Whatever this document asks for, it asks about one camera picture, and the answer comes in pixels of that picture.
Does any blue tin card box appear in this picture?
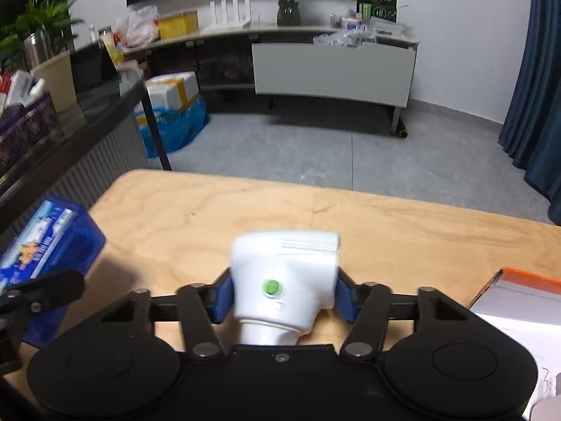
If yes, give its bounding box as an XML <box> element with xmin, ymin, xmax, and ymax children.
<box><xmin>0</xmin><ymin>196</ymin><xmax>107</xmax><ymax>346</ymax></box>

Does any orange-edged white cardboard box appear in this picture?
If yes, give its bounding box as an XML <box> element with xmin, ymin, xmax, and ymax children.
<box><xmin>466</xmin><ymin>267</ymin><xmax>561</xmax><ymax>421</ymax></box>

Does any white plastic bag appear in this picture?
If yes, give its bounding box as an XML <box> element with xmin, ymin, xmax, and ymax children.
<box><xmin>115</xmin><ymin>5</ymin><xmax>160</xmax><ymax>47</ymax></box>

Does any grey tv cabinet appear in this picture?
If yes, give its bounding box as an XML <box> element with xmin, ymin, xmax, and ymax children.
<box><xmin>70</xmin><ymin>22</ymin><xmax>420</xmax><ymax>138</ymax></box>

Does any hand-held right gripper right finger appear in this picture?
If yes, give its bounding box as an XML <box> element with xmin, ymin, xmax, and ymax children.
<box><xmin>335</xmin><ymin>267</ymin><xmax>474</xmax><ymax>359</ymax></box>

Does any black green display box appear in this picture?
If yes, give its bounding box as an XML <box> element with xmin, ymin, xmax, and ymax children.
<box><xmin>355</xmin><ymin>0</ymin><xmax>398</xmax><ymax>25</ymax></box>

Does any pile of clear plastic packets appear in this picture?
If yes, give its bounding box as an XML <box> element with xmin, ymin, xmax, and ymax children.
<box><xmin>312</xmin><ymin>13</ymin><xmax>413</xmax><ymax>48</ymax></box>

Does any yellow bottle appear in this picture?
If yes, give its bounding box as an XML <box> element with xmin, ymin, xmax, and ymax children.
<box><xmin>100</xmin><ymin>31</ymin><xmax>126</xmax><ymax>66</ymax></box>

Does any white foam box yellow tape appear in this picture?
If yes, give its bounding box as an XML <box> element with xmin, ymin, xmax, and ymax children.
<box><xmin>144</xmin><ymin>71</ymin><xmax>201</xmax><ymax>113</ymax></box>

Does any blue plastic bag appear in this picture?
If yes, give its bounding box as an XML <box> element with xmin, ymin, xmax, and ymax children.
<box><xmin>135</xmin><ymin>95</ymin><xmax>210</xmax><ymax>160</ymax></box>

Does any leafy potted plant beige pot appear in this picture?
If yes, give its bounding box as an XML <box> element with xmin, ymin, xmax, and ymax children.
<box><xmin>0</xmin><ymin>0</ymin><xmax>85</xmax><ymax>113</ymax></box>

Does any blue curtain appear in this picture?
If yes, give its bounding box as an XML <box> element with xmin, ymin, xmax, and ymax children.
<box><xmin>497</xmin><ymin>0</ymin><xmax>561</xmax><ymax>227</ymax></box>

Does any dark glass-top table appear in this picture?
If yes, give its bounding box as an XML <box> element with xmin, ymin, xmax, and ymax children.
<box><xmin>0</xmin><ymin>76</ymin><xmax>173</xmax><ymax>275</ymax></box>

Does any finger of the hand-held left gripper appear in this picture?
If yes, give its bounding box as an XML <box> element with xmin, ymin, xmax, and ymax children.
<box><xmin>0</xmin><ymin>269</ymin><xmax>86</xmax><ymax>317</ymax></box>

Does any purple patterned box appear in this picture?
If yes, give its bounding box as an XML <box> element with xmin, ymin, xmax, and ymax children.
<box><xmin>0</xmin><ymin>93</ymin><xmax>61</xmax><ymax>177</ymax></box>

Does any white router with antennas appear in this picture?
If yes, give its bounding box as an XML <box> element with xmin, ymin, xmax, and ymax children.
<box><xmin>207</xmin><ymin>0</ymin><xmax>254</xmax><ymax>30</ymax></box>

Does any steel thermos flask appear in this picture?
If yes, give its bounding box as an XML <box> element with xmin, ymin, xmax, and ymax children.
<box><xmin>23</xmin><ymin>31</ymin><xmax>54</xmax><ymax>70</ymax></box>

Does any row of cartons and books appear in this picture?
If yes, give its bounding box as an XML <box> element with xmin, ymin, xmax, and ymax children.
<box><xmin>0</xmin><ymin>69</ymin><xmax>47</xmax><ymax>109</ymax></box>

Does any yellow cardboard box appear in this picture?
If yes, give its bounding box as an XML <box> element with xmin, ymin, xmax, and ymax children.
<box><xmin>157</xmin><ymin>11</ymin><xmax>201</xmax><ymax>39</ymax></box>

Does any white plug-in device green button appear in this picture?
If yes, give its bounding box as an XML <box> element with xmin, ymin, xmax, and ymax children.
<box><xmin>230</xmin><ymin>229</ymin><xmax>342</xmax><ymax>345</ymax></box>

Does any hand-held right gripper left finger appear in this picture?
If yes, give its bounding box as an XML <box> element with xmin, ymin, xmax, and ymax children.
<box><xmin>90</xmin><ymin>267</ymin><xmax>236</xmax><ymax>359</ymax></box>

